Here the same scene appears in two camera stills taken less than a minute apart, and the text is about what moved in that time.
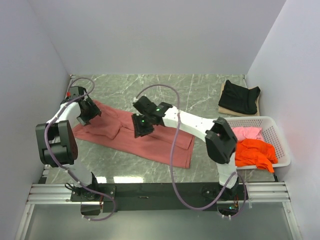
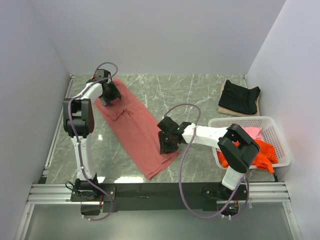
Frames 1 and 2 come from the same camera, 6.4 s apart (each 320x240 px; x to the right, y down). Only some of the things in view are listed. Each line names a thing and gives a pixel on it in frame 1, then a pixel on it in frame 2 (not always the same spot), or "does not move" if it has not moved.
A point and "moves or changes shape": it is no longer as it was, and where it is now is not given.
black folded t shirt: (239, 98) does not move
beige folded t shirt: (223, 110) does not move
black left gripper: (94, 111) to (116, 94)
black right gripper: (138, 130) to (163, 147)
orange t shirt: (252, 152) does not move
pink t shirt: (247, 132) does not move
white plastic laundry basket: (271, 133) does not move
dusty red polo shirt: (184, 150) moves or changes shape
